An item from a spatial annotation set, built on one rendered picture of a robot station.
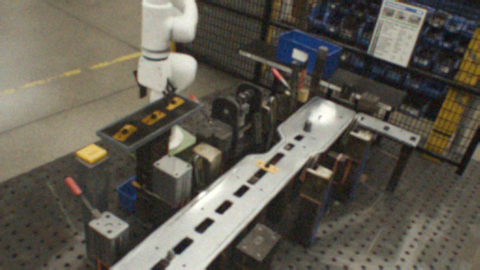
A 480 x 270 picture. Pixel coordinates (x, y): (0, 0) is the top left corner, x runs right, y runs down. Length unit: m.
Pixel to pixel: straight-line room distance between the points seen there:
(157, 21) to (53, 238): 0.88
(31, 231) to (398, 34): 1.83
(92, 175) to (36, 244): 0.48
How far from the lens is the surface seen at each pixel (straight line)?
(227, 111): 1.57
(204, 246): 1.25
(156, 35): 1.28
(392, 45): 2.31
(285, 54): 2.33
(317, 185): 1.54
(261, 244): 1.24
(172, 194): 1.34
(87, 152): 1.31
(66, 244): 1.68
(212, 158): 1.43
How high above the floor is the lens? 1.92
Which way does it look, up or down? 33 degrees down
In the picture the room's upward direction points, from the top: 9 degrees clockwise
